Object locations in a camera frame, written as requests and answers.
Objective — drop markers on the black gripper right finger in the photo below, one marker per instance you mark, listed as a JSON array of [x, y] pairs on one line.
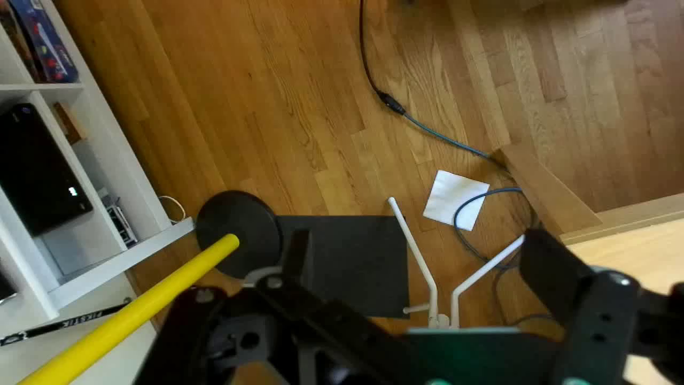
[[605, 322]]

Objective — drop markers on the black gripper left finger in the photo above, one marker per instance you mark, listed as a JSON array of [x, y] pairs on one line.
[[235, 335]]

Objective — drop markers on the white coat rack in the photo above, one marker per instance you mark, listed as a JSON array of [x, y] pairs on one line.
[[422, 269]]

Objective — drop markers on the light wooden table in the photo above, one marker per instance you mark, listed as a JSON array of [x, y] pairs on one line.
[[552, 196]]

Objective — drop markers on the dark grey floor mat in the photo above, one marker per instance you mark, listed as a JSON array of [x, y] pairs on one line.
[[355, 263]]

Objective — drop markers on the black stick with white lettering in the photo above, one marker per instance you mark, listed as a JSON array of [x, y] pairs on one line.
[[70, 322]]

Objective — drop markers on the small grey device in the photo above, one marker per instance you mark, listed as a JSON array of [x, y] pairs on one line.
[[121, 216]]

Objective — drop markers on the white paper sheet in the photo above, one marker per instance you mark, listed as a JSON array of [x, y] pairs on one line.
[[455, 200]]

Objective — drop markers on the white shelf unit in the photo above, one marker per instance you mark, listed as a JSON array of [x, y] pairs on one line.
[[107, 151]]

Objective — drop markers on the black electronic box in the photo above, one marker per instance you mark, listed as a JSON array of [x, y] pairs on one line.
[[38, 171]]

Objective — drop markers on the small brown box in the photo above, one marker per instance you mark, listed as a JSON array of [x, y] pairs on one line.
[[68, 123]]

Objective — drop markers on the blue red game box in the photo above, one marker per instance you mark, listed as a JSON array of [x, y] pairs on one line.
[[44, 39]]

